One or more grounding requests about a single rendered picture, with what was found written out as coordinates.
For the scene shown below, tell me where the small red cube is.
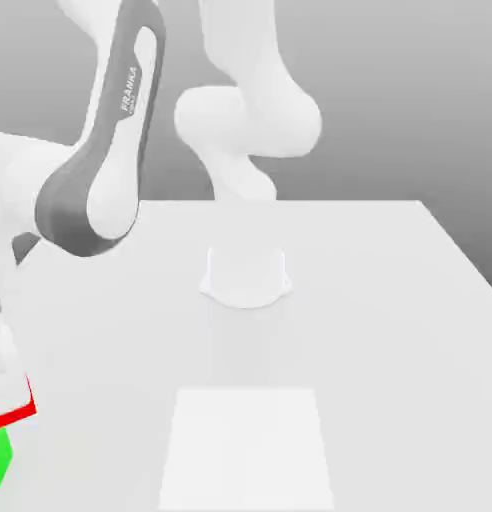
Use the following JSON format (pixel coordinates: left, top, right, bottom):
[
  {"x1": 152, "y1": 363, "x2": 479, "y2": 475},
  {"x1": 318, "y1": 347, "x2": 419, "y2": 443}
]
[{"x1": 0, "y1": 373, "x2": 39, "y2": 432}]

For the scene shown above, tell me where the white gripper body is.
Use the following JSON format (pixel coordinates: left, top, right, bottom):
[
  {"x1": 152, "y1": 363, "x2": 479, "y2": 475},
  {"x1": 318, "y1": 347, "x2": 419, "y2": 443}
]
[{"x1": 0, "y1": 324, "x2": 34, "y2": 418}]

